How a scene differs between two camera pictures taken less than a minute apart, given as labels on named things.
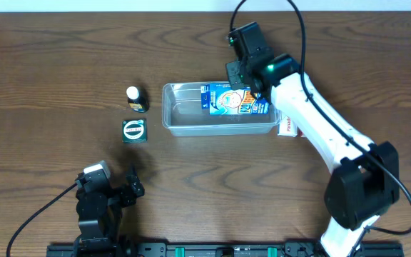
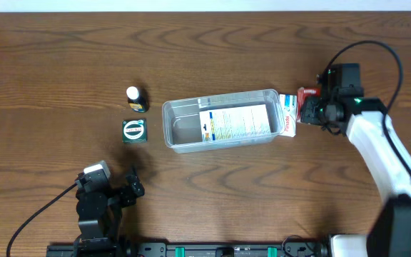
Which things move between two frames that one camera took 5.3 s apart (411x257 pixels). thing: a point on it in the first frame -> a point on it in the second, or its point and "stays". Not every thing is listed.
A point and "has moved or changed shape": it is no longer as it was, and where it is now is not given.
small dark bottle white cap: x=138 y=98 stays
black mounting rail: x=219 y=249 stays
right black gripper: x=237 y=72 -> x=310 y=111
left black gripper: x=123 y=195 stays
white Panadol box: x=287 y=127 stays
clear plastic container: x=183 y=116 has moved or changed shape
